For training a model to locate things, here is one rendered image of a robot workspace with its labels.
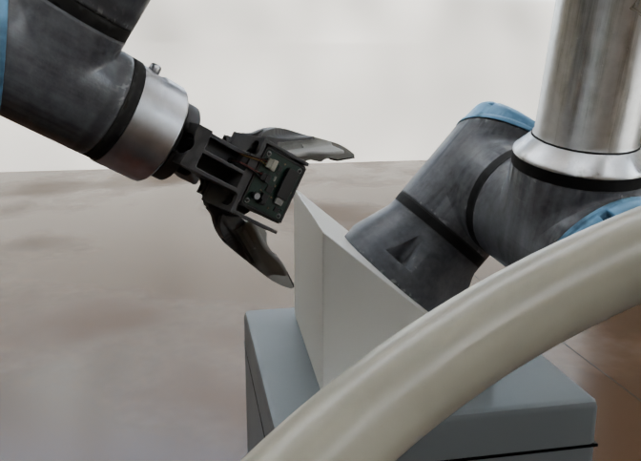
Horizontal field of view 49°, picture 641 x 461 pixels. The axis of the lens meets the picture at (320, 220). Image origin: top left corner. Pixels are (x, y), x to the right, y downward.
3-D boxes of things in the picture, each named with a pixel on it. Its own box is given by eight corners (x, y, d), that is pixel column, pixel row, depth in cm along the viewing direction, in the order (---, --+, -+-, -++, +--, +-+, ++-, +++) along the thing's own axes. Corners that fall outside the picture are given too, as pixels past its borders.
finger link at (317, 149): (380, 163, 70) (300, 181, 65) (345, 156, 75) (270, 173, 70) (378, 132, 69) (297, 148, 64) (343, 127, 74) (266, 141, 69)
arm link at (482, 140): (445, 230, 108) (521, 142, 107) (512, 282, 94) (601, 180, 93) (383, 177, 100) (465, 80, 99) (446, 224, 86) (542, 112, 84)
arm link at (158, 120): (77, 154, 62) (127, 56, 62) (127, 178, 64) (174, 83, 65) (107, 167, 54) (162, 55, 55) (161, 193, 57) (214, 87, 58)
